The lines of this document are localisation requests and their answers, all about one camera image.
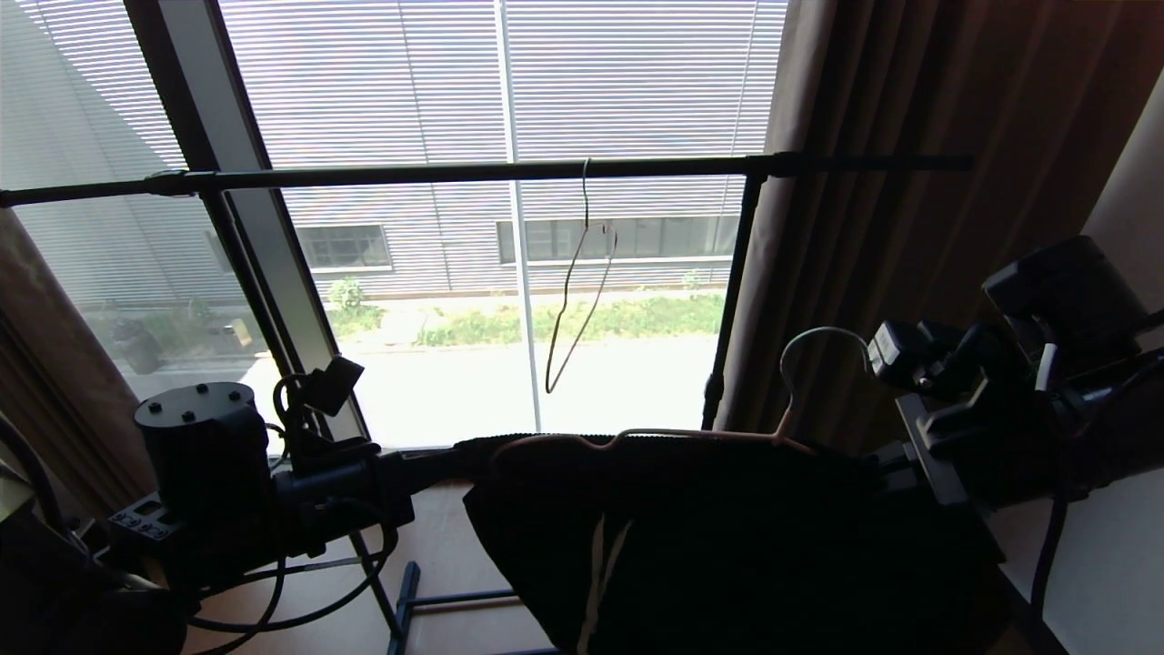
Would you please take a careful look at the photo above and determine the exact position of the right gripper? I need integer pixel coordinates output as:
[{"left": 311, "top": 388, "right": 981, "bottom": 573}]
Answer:
[{"left": 896, "top": 382, "right": 1083, "bottom": 507}]

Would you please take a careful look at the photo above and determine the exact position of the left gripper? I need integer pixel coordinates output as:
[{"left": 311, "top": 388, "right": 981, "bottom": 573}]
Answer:
[{"left": 273, "top": 446, "right": 417, "bottom": 558}]

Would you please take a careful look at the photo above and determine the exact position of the pink clothes hanger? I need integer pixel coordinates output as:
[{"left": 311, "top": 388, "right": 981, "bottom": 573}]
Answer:
[
  {"left": 544, "top": 159, "right": 617, "bottom": 394},
  {"left": 491, "top": 326, "right": 874, "bottom": 460}
]

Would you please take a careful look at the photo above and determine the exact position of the black garment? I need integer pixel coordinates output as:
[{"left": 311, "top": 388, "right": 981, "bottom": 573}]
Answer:
[{"left": 455, "top": 432, "right": 1007, "bottom": 655}]

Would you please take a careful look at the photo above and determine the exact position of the black clothes rack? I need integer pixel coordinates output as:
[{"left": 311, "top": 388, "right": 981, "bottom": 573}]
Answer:
[{"left": 0, "top": 153, "right": 974, "bottom": 655}]

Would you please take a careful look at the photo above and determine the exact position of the window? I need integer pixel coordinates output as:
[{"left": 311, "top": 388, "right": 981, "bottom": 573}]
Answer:
[{"left": 0, "top": 0, "right": 790, "bottom": 480}]

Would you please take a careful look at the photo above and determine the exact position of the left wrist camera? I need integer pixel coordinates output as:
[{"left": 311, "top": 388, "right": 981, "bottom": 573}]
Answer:
[{"left": 273, "top": 355, "right": 366, "bottom": 467}]

